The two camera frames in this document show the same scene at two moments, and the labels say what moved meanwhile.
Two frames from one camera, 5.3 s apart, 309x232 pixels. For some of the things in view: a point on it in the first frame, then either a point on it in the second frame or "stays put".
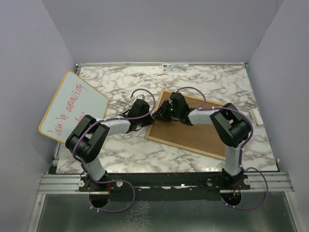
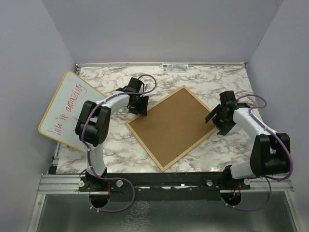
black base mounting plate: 163,187 stays put
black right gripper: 161,113 -> 223,128
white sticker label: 175,67 stays put
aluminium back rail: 159,64 stays put
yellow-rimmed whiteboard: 74,98 stays put
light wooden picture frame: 147,137 -> 206,138
